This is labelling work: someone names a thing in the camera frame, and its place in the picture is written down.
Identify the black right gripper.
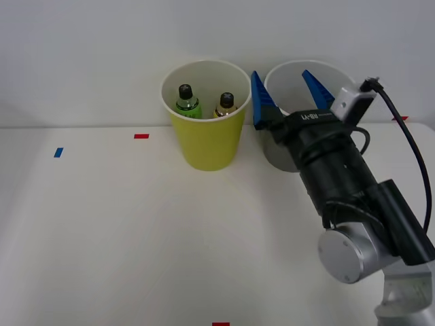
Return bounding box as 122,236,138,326
250,69,360,164

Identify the green plastic bottle black cap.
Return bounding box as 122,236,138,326
174,84,203,120

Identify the grey plastic bin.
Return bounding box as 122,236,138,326
263,60,358,174

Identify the yellow plastic bottle black cap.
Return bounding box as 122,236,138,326
212,92,238,120

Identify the yellow-green plastic bin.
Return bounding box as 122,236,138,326
160,60,252,172

